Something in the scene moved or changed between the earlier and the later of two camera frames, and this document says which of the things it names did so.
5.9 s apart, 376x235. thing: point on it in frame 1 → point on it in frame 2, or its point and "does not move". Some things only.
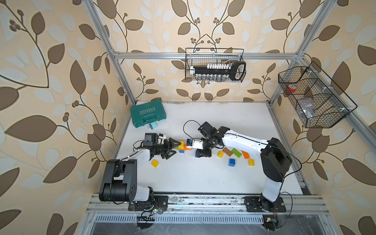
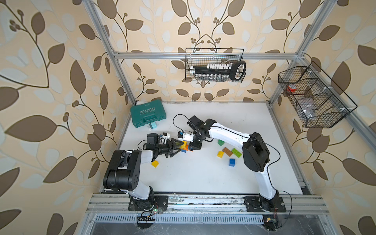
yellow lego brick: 181,146 does not move
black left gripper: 167,147 does not move
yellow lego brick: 154,163 does not move
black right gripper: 203,152 → 195,146
